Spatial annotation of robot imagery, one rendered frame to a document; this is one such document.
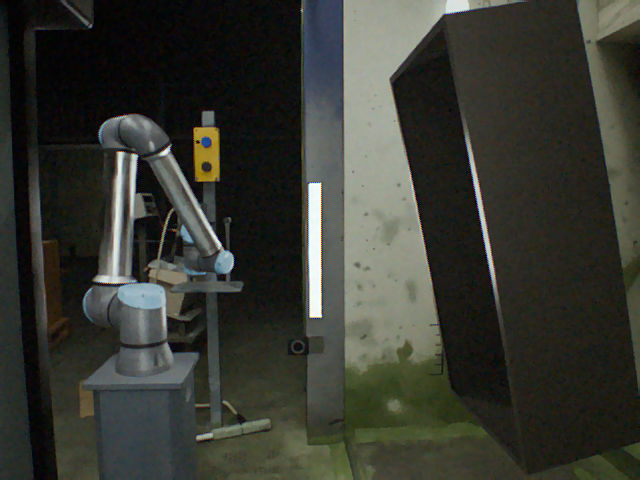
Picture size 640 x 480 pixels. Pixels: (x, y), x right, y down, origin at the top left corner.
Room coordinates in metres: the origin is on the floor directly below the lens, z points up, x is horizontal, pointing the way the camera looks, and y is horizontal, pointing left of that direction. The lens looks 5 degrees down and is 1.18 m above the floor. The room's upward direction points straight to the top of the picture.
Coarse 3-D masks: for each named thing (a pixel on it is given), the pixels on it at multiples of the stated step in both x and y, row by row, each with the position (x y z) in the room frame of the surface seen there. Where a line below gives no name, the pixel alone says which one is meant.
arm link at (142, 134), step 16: (128, 128) 1.59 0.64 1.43; (144, 128) 1.59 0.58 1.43; (160, 128) 1.63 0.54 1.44; (128, 144) 1.62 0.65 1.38; (144, 144) 1.58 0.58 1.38; (160, 144) 1.60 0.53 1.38; (160, 160) 1.63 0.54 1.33; (160, 176) 1.65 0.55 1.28; (176, 176) 1.67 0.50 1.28; (176, 192) 1.68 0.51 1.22; (192, 192) 1.74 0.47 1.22; (176, 208) 1.72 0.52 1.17; (192, 208) 1.72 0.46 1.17; (192, 224) 1.74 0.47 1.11; (208, 224) 1.79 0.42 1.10; (208, 240) 1.79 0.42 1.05; (208, 256) 1.81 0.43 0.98; (224, 256) 1.83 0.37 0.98; (208, 272) 1.87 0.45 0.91; (224, 272) 1.84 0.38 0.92
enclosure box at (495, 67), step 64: (576, 0) 1.20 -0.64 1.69; (448, 64) 1.73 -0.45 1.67; (512, 64) 1.18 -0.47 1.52; (576, 64) 1.20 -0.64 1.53; (448, 128) 1.78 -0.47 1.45; (512, 128) 1.18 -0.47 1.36; (576, 128) 1.20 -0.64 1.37; (448, 192) 1.78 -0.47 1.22; (512, 192) 1.18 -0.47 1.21; (576, 192) 1.20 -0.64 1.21; (448, 256) 1.78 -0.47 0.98; (512, 256) 1.18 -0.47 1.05; (576, 256) 1.19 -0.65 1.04; (448, 320) 1.78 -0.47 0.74; (512, 320) 1.18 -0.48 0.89; (576, 320) 1.19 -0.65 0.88; (512, 384) 1.18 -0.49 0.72; (576, 384) 1.19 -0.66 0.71; (512, 448) 1.32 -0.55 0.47; (576, 448) 1.19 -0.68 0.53
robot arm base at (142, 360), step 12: (120, 348) 1.51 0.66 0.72; (132, 348) 1.47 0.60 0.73; (144, 348) 1.48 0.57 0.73; (156, 348) 1.50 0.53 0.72; (168, 348) 1.55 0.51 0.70; (120, 360) 1.49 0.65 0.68; (132, 360) 1.46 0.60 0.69; (144, 360) 1.47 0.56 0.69; (156, 360) 1.49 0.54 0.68; (168, 360) 1.52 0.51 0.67; (120, 372) 1.47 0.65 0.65; (132, 372) 1.45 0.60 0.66; (144, 372) 1.46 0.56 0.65; (156, 372) 1.48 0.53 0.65
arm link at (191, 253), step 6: (186, 246) 1.91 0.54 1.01; (192, 246) 1.91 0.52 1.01; (186, 252) 1.91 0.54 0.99; (192, 252) 1.91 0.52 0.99; (198, 252) 1.90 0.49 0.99; (186, 258) 1.91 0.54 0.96; (192, 258) 1.89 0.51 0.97; (186, 264) 1.91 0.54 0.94; (192, 264) 1.89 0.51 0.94; (186, 270) 1.91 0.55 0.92; (192, 270) 1.91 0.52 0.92; (198, 270) 1.90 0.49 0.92
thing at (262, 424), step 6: (240, 414) 2.54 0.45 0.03; (240, 420) 2.45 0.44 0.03; (246, 420) 2.44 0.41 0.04; (252, 420) 2.43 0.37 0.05; (258, 420) 2.42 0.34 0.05; (264, 420) 2.42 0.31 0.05; (270, 420) 2.42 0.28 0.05; (228, 426) 2.35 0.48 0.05; (234, 426) 2.35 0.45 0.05; (240, 426) 2.35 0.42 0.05; (246, 426) 2.36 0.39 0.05; (252, 426) 2.37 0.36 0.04; (258, 426) 2.38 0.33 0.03; (264, 426) 2.38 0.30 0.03; (270, 426) 2.41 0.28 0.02; (216, 432) 2.29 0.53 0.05; (222, 432) 2.30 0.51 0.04; (228, 432) 2.31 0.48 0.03; (234, 432) 2.33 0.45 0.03; (240, 432) 2.34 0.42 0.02; (246, 432) 2.35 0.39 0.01; (198, 438) 2.25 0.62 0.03; (204, 438) 2.27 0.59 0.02; (216, 438) 2.28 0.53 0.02; (222, 438) 2.30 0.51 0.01
